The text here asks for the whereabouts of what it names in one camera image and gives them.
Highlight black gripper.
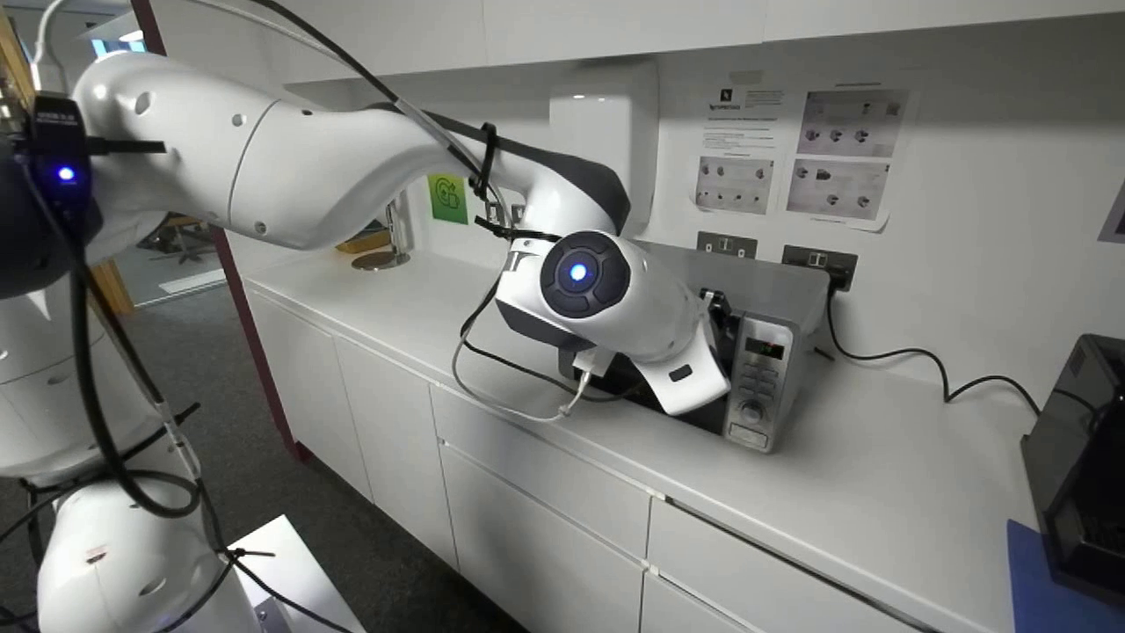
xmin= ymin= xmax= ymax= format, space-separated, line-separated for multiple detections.
xmin=696 ymin=288 xmax=746 ymax=378

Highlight silver microwave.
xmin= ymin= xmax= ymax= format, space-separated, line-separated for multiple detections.
xmin=628 ymin=239 xmax=838 ymax=456

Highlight white instruction poster with header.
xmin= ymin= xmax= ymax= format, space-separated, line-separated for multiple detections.
xmin=688 ymin=84 xmax=784 ymax=220

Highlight white poster two photos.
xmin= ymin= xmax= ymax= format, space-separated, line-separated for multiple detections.
xmin=784 ymin=84 xmax=913 ymax=233

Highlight white paper towel dispenser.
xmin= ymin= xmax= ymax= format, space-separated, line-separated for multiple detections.
xmin=545 ymin=67 xmax=660 ymax=230

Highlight white base cabinet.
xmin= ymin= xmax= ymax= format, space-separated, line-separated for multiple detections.
xmin=232 ymin=239 xmax=1125 ymax=633

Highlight green yellow poster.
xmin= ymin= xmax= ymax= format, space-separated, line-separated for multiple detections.
xmin=427 ymin=168 xmax=476 ymax=230

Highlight black countertop appliance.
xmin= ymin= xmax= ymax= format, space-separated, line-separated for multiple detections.
xmin=1015 ymin=329 xmax=1125 ymax=605

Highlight blue mat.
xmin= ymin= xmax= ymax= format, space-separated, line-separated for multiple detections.
xmin=1003 ymin=516 xmax=1125 ymax=633

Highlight white robot stand platform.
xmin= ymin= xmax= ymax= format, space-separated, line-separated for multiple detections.
xmin=224 ymin=511 xmax=369 ymax=633

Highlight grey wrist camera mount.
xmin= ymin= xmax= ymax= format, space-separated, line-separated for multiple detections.
xmin=628 ymin=327 xmax=735 ymax=423

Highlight silver wall socket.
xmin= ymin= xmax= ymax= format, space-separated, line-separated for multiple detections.
xmin=693 ymin=230 xmax=763 ymax=263
xmin=780 ymin=243 xmax=863 ymax=297

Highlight white usb cable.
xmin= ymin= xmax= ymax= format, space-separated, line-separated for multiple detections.
xmin=451 ymin=277 xmax=606 ymax=428

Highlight black microwave power cable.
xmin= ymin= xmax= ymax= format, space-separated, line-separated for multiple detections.
xmin=818 ymin=292 xmax=1047 ymax=423

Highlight white wall cabinets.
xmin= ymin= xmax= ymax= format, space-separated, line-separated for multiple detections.
xmin=153 ymin=0 xmax=1125 ymax=88

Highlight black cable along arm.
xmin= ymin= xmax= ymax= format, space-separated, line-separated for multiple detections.
xmin=249 ymin=0 xmax=511 ymax=205

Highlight black hanging cable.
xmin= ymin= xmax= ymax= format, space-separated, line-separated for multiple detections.
xmin=62 ymin=262 xmax=239 ymax=522

